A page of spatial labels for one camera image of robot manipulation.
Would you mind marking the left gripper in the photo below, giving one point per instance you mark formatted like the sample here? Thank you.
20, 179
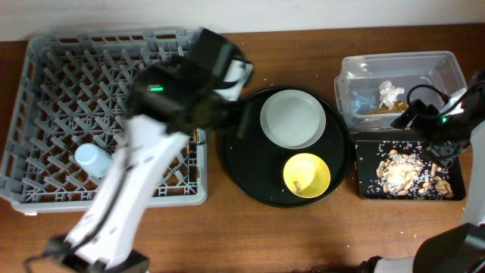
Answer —
226, 101

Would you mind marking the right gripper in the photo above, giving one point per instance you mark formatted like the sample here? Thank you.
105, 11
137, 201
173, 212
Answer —
427, 112

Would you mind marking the white tissue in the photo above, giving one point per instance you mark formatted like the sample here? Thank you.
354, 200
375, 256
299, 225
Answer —
388, 93

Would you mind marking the grey round plate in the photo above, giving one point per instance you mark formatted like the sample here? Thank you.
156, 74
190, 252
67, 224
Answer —
293, 119

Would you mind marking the peanut and rice food scraps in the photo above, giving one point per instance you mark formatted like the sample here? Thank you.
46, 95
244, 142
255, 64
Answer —
403, 173

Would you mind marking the yellow plastic bowl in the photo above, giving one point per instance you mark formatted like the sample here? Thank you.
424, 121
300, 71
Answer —
306, 175

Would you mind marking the light blue plastic cup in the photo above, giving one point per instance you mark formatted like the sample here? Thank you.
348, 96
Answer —
93, 160

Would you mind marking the gold foil snack wrapper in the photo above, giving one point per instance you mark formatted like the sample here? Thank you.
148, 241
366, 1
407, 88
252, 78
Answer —
399, 107

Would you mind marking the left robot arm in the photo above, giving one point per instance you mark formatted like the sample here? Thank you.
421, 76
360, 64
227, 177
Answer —
167, 102

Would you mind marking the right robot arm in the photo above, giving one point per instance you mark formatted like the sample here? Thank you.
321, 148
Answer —
436, 149

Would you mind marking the clear plastic waste bin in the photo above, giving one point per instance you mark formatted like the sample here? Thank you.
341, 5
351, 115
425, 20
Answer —
357, 88

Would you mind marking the grey plastic dishwasher rack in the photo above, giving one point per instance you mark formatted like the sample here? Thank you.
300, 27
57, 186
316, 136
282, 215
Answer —
72, 91

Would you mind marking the black rectangular tray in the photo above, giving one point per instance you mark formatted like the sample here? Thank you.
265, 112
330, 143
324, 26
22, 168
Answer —
365, 148

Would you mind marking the round black serving tray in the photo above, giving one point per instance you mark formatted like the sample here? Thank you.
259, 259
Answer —
255, 164

